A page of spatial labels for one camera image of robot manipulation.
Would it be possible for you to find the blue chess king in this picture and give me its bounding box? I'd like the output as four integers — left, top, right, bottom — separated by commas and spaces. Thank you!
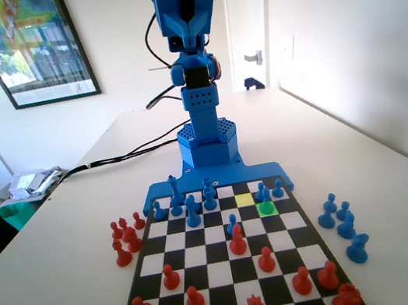
165, 173, 185, 209

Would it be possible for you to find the blue chess rook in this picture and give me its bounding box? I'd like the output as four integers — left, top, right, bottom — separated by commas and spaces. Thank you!
199, 185, 220, 212

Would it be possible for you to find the blue chess pawn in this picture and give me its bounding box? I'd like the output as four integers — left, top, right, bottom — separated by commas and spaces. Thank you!
169, 202, 185, 218
252, 181, 270, 202
225, 212, 242, 236
150, 199, 168, 221
334, 200, 353, 223
269, 177, 286, 200
322, 192, 339, 215

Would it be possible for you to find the white door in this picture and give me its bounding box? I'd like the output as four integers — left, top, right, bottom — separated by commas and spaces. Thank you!
219, 0, 283, 95

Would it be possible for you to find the blue table clamp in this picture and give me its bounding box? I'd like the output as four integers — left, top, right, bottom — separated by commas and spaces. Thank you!
242, 74, 267, 93

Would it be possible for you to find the framed map poster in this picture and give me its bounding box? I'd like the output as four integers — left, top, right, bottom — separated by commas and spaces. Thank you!
0, 0, 103, 114

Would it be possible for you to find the pile of papers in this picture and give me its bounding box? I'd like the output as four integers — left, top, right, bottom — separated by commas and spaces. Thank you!
4, 166, 66, 202

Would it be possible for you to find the black and white chessboard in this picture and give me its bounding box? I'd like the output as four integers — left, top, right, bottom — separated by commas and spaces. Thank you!
86, 163, 370, 305

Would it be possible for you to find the green bin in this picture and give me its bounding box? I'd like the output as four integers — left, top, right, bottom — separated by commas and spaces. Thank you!
0, 198, 40, 235

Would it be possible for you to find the black servo cable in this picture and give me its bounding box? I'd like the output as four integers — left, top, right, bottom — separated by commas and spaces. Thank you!
141, 9, 174, 72
142, 82, 185, 111

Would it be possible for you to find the silver door handle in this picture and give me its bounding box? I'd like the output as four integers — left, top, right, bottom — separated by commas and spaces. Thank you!
244, 49, 266, 69

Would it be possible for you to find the black power cable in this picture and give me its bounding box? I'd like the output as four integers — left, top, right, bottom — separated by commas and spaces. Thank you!
47, 126, 191, 187
47, 121, 195, 186

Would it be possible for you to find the blue base plate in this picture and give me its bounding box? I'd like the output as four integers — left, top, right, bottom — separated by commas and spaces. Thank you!
135, 147, 297, 218

